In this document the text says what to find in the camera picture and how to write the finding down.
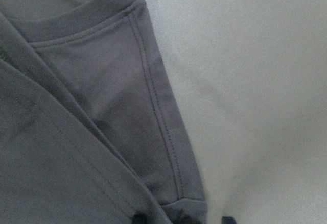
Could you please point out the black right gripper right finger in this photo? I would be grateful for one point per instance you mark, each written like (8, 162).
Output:
(228, 220)

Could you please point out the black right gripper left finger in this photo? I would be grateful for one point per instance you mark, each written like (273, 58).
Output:
(139, 219)

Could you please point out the dark brown t-shirt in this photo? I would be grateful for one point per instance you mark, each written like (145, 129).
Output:
(90, 128)

